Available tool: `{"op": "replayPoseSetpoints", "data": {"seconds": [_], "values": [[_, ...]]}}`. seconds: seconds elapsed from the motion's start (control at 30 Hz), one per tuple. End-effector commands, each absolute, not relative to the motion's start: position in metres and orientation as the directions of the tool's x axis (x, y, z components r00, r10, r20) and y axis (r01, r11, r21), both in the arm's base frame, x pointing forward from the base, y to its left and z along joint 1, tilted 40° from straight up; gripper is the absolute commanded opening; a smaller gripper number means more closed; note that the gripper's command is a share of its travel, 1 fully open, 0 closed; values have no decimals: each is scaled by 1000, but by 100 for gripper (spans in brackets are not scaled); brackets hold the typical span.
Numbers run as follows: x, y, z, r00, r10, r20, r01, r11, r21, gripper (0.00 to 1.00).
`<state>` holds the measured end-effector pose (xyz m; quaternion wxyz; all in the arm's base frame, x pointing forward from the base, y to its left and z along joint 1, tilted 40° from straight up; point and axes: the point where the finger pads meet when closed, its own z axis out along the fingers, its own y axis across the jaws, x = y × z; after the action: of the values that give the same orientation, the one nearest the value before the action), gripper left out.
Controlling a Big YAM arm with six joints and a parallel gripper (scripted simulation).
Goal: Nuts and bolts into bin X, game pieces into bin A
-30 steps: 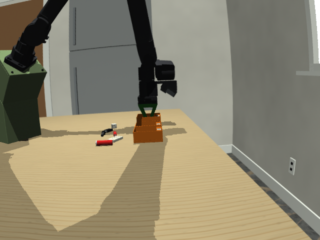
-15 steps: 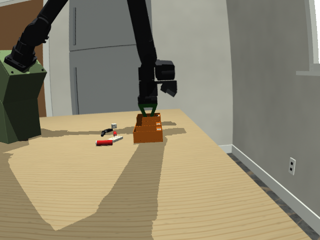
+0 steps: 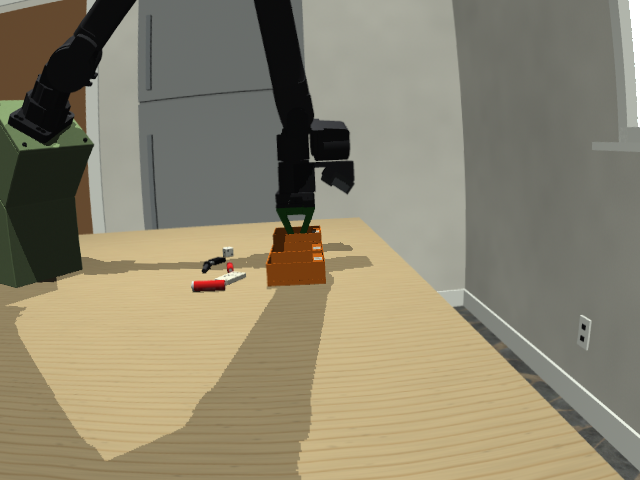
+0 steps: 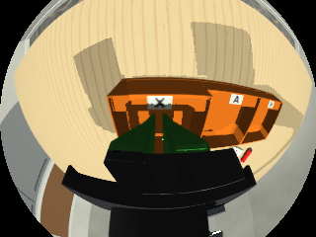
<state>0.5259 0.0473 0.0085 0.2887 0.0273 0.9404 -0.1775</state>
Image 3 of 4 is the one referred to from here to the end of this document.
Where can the white domino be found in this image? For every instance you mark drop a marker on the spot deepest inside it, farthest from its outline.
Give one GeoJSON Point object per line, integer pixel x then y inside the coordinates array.
{"type": "Point", "coordinates": [232, 277]}

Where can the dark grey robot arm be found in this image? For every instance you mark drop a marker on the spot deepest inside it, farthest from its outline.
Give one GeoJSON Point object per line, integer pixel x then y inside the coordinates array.
{"type": "Point", "coordinates": [44, 110]}

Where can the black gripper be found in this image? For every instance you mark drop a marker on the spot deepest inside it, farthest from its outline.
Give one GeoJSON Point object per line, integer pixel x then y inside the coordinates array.
{"type": "Point", "coordinates": [287, 201]}

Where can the orange bin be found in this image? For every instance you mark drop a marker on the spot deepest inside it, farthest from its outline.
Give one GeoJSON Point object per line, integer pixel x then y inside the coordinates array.
{"type": "Point", "coordinates": [296, 259]}

